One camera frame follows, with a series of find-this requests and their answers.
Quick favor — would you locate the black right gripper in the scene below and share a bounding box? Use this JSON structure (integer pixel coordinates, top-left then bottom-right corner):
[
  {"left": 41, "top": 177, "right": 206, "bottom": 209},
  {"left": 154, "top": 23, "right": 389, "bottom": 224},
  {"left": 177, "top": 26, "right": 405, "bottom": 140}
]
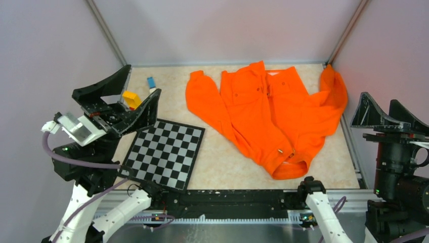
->
[{"left": 349, "top": 90, "right": 429, "bottom": 196}]

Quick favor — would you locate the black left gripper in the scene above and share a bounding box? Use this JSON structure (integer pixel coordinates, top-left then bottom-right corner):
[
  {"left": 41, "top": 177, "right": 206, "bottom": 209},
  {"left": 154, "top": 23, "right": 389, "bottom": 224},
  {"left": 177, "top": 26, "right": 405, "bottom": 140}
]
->
[{"left": 75, "top": 63, "right": 163, "bottom": 161}]

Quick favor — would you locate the orange fleece jacket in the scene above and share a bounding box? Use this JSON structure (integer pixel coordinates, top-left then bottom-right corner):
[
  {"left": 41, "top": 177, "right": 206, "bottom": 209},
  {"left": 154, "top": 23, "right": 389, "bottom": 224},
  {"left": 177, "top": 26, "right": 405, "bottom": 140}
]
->
[{"left": 185, "top": 61, "right": 348, "bottom": 180}]

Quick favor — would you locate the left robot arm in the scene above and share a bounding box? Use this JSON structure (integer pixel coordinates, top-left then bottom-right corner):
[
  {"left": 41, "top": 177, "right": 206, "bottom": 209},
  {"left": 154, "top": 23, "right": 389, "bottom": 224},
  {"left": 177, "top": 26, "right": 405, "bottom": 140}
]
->
[{"left": 41, "top": 65, "right": 162, "bottom": 242}]

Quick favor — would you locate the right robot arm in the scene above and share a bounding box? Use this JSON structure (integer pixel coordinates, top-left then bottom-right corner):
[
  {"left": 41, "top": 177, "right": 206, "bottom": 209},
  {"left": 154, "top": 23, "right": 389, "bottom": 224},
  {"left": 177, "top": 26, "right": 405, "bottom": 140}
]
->
[{"left": 351, "top": 92, "right": 428, "bottom": 242}]

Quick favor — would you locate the yellow toy block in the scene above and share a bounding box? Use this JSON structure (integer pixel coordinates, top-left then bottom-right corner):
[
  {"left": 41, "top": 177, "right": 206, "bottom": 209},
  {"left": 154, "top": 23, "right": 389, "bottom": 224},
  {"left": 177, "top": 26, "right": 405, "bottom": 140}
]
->
[{"left": 122, "top": 91, "right": 142, "bottom": 110}]

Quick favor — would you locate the blue and white block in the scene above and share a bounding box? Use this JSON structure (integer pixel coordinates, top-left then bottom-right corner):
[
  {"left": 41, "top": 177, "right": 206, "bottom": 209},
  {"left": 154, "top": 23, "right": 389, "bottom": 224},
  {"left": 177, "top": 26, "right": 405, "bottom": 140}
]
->
[{"left": 147, "top": 77, "right": 157, "bottom": 94}]

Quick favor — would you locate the black white checkerboard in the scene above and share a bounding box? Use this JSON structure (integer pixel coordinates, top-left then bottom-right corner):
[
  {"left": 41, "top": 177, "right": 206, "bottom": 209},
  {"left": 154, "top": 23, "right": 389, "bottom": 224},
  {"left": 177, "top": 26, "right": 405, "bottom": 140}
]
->
[{"left": 123, "top": 119, "right": 205, "bottom": 192}]

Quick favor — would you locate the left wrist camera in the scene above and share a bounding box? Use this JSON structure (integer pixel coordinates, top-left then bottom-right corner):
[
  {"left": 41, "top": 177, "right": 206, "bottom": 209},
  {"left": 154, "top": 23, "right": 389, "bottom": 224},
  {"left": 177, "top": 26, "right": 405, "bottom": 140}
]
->
[{"left": 41, "top": 112, "right": 107, "bottom": 147}]

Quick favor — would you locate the aluminium front rail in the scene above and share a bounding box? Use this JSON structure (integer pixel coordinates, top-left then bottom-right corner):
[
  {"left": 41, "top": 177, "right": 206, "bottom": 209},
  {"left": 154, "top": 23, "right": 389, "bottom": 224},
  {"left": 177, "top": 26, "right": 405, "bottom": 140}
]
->
[{"left": 80, "top": 189, "right": 386, "bottom": 225}]

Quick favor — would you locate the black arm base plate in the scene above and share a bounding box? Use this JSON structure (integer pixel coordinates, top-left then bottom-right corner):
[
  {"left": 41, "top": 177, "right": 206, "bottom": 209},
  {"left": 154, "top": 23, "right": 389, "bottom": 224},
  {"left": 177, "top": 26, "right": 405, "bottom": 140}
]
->
[{"left": 149, "top": 189, "right": 308, "bottom": 219}]

